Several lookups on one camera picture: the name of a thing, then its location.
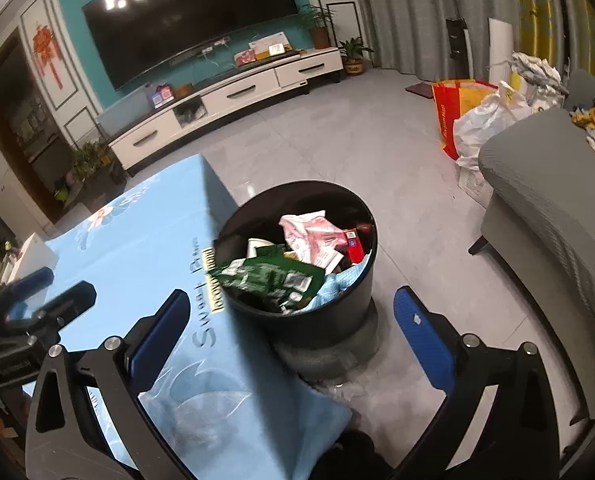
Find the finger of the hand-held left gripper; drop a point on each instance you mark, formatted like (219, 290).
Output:
(27, 281)
(70, 302)

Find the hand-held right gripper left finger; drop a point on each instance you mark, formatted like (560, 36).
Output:
(160, 330)

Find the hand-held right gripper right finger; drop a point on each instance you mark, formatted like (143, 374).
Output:
(422, 340)

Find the black trash bin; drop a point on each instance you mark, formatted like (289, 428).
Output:
(347, 310)

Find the blue face mask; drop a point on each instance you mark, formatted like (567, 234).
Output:
(340, 282)

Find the red cardboard box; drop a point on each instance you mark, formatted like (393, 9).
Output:
(356, 247)

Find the green snack wrapper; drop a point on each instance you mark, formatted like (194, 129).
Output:
(267, 275)

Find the white medicine box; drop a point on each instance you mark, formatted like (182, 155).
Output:
(258, 249)

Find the pink plastic wrapper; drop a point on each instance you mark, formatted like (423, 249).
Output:
(310, 237)

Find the white storage box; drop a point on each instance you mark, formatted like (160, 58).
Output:
(35, 255)

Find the blue floral tablecloth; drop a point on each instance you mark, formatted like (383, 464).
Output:
(177, 240)

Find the potted green plant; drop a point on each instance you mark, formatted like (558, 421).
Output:
(95, 165)

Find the dark glass display cabinet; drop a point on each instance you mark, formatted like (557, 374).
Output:
(27, 130)

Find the grey sofa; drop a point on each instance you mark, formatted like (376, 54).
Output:
(542, 210)

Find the grey glass tank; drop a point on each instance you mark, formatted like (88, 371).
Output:
(125, 112)

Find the white plastic bag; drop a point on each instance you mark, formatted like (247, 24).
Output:
(482, 125)

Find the colourful small box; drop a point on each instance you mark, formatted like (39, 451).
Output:
(161, 96)

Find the red and yellow shopping bag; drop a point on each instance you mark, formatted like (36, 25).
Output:
(450, 110)

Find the small brown basket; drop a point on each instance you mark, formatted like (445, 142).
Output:
(183, 90)

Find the dark red floor mat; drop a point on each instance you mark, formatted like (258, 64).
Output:
(420, 89)

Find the white television cabinet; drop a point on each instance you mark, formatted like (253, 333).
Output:
(237, 90)

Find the pink small box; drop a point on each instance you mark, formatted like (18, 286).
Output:
(244, 58)

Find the potted plant in yellow pot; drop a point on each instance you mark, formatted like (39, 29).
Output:
(353, 57)

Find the crumpled newspaper pile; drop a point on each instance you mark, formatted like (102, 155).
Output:
(537, 72)

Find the black television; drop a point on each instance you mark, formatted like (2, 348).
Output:
(187, 25)

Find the potted plant in red pot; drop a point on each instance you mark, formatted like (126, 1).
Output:
(317, 27)

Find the grey curtain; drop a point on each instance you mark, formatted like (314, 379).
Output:
(402, 10)

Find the yellow curtain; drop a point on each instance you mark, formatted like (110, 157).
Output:
(557, 10)

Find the red knot wall decoration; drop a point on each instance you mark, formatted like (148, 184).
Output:
(47, 52)

